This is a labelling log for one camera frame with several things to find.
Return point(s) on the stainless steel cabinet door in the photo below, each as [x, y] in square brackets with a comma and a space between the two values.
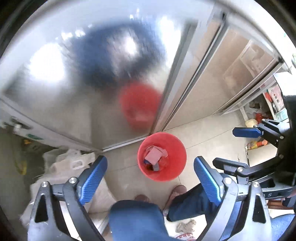
[95, 87]

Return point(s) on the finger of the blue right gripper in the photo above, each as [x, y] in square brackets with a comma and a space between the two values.
[246, 132]
[232, 168]

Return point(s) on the person's blue jeans legs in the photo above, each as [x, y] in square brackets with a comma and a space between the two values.
[228, 218]

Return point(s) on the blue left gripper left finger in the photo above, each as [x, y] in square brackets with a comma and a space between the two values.
[90, 179]

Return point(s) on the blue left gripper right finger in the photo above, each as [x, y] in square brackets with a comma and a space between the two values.
[211, 180]

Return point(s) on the right pink slipper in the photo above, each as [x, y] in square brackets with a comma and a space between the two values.
[178, 190]

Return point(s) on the red plastic trash bucket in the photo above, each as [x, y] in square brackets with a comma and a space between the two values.
[161, 157]

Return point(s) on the white woven sack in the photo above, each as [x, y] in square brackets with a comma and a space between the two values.
[67, 165]

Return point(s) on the metal storage shelf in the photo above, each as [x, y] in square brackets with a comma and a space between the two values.
[253, 89]

